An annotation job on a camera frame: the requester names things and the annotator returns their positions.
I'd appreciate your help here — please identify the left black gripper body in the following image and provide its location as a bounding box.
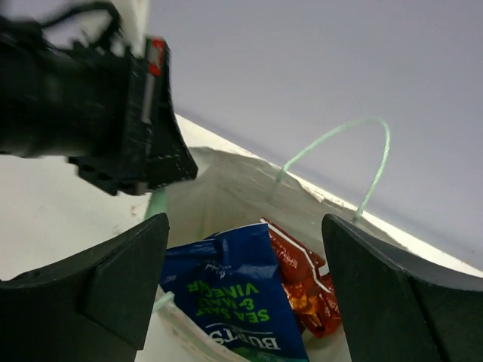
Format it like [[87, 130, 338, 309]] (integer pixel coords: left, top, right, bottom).
[[1, 14, 151, 195]]

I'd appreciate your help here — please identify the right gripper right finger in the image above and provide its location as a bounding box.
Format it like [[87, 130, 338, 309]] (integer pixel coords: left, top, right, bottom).
[[321, 214, 482, 362]]

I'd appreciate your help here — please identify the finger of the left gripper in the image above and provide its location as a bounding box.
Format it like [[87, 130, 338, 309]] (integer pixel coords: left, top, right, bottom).
[[145, 37, 198, 189]]

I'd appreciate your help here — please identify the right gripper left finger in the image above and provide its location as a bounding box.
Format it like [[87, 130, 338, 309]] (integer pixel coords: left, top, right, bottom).
[[1, 213, 169, 362]]

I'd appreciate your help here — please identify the green patterned paper bag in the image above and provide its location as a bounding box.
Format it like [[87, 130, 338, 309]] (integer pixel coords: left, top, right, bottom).
[[146, 117, 482, 361]]

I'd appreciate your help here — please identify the red Doritos chip bag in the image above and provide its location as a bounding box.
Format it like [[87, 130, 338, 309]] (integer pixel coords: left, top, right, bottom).
[[260, 218, 342, 338]]

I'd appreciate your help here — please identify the blue Burts crisps bag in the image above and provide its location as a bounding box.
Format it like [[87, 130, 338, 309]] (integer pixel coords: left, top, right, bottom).
[[160, 223, 308, 361]]

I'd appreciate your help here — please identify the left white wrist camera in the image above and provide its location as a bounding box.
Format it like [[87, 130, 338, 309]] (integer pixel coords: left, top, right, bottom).
[[112, 0, 151, 57]]

